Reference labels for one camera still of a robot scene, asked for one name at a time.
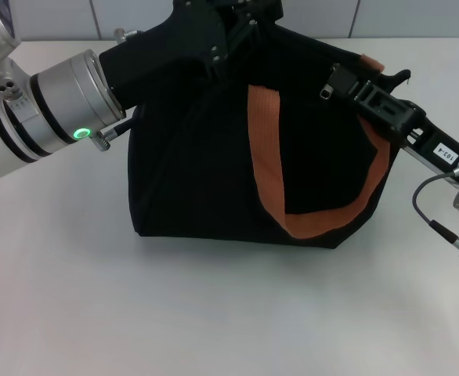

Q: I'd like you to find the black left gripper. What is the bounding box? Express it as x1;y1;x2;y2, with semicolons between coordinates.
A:
98;0;285;111

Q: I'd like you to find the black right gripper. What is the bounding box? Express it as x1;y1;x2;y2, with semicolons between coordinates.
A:
328;62;459;193

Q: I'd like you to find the black bag with orange handles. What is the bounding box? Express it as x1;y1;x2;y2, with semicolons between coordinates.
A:
127;23;413;250

